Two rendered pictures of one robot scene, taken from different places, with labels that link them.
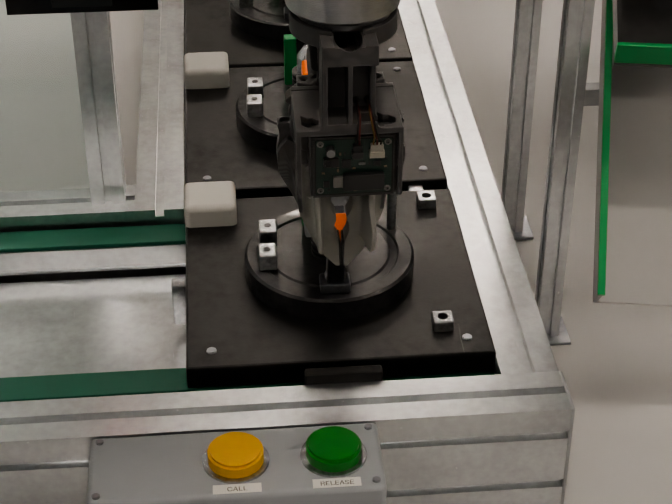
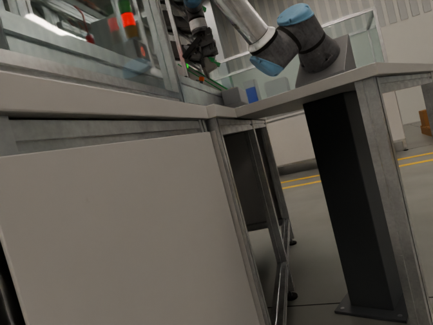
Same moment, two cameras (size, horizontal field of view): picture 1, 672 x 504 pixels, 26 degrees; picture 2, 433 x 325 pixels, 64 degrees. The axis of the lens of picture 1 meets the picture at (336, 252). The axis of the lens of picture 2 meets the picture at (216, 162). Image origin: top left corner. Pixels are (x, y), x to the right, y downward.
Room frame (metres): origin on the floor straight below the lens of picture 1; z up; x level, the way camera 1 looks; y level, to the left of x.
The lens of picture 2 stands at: (0.44, 1.50, 0.77)
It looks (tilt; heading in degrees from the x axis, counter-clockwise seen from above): 3 degrees down; 289
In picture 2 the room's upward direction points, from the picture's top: 15 degrees counter-clockwise
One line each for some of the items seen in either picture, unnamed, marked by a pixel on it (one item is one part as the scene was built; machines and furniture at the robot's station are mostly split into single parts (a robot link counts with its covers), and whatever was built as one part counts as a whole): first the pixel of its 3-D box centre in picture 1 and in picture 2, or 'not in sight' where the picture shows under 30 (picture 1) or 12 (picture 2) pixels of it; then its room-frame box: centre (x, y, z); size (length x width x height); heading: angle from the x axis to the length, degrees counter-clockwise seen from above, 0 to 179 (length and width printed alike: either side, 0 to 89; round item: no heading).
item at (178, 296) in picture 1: (180, 301); not in sight; (0.98, 0.13, 0.95); 0.01 x 0.01 x 0.04; 5
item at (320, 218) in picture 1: (321, 225); (209, 67); (0.87, 0.01, 1.10); 0.06 x 0.03 x 0.09; 5
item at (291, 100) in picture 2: not in sight; (317, 97); (0.45, 0.06, 0.84); 0.90 x 0.70 x 0.03; 67
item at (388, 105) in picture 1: (344, 95); (204, 43); (0.86, -0.01, 1.21); 0.09 x 0.08 x 0.12; 5
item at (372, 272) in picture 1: (329, 260); not in sight; (0.99, 0.01, 0.98); 0.14 x 0.14 x 0.02
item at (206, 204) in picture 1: (210, 212); not in sight; (1.08, 0.11, 0.97); 0.05 x 0.05 x 0.04; 5
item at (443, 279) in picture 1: (329, 279); not in sight; (0.99, 0.01, 0.96); 0.24 x 0.24 x 0.02; 5
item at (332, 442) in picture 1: (333, 453); not in sight; (0.78, 0.00, 0.96); 0.04 x 0.04 x 0.02
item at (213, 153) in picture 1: (307, 81); not in sight; (1.25, 0.03, 1.01); 0.24 x 0.24 x 0.13; 5
